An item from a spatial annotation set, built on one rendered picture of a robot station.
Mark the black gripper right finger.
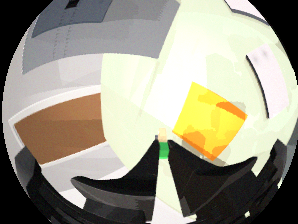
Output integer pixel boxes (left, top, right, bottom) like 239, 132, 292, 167
168, 140, 258, 217

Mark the yellow square patch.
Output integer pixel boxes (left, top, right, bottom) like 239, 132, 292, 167
173, 81, 247, 161

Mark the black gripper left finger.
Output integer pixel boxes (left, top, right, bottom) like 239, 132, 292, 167
71, 140, 160, 222

